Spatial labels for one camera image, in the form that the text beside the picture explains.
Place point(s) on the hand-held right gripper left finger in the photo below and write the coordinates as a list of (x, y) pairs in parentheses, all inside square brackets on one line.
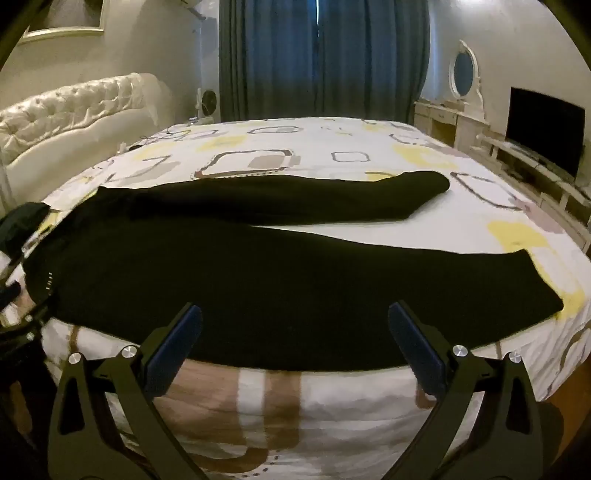
[(173, 350)]

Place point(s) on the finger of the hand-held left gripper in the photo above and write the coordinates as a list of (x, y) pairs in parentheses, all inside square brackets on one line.
[(23, 330), (9, 291)]

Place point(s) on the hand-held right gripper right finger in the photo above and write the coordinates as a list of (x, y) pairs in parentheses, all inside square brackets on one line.
[(415, 350)]

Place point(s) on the black pants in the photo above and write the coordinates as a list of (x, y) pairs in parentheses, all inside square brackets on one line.
[(277, 277)]

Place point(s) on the dark cloth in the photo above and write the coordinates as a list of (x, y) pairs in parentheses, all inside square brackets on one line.
[(23, 226)]

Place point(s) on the white tufted headboard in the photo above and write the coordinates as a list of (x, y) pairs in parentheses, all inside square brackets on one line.
[(69, 115)]

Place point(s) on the white television stand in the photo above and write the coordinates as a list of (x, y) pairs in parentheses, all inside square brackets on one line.
[(554, 184)]

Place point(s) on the white printed bedsheet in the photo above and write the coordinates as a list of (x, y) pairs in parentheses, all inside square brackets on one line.
[(323, 147)]

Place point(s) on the white dressing table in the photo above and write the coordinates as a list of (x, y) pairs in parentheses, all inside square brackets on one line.
[(438, 122)]

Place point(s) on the small white fan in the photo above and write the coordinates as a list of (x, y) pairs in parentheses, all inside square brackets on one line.
[(208, 101)]

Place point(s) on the black television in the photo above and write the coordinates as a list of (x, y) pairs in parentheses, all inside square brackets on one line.
[(545, 129)]

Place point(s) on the oval vanity mirror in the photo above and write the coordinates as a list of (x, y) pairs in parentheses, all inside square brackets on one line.
[(464, 71)]

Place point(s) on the blue curtain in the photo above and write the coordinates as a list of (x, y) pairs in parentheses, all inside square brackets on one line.
[(323, 60)]

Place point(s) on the framed wall picture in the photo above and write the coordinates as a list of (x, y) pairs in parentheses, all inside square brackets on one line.
[(69, 14)]

